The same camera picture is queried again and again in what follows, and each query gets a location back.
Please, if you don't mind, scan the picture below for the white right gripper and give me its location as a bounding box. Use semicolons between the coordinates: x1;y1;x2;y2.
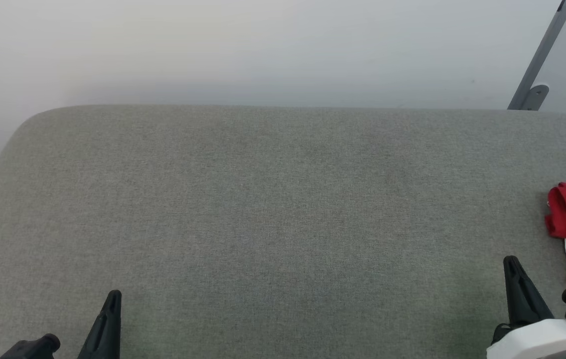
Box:
486;255;566;359

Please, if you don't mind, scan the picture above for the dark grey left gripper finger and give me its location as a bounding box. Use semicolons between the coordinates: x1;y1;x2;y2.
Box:
78;290;123;359

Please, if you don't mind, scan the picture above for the grey fabric sofa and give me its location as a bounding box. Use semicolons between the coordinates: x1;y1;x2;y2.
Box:
0;104;566;359

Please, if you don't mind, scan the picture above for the grey metal frame bar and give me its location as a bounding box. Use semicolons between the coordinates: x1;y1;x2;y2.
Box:
507;0;566;111

